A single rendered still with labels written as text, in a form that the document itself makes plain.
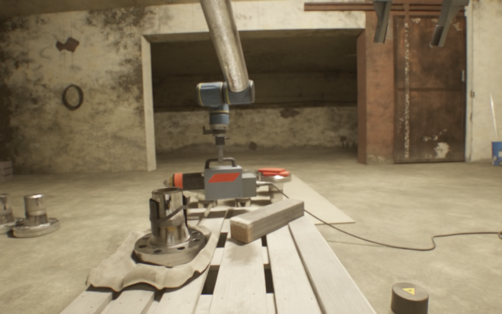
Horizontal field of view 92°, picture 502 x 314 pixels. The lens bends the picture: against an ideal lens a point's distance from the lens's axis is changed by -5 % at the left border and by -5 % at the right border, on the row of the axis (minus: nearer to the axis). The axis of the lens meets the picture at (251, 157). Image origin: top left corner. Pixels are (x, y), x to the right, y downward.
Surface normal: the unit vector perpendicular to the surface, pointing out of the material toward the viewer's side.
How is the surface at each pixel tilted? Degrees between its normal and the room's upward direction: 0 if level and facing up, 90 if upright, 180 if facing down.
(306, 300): 0
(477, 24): 90
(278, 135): 90
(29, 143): 90
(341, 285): 0
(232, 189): 90
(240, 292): 0
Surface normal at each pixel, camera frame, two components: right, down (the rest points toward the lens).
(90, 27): 0.00, 0.08
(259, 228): 0.74, 0.03
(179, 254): 0.47, 0.06
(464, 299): -0.03, -1.00
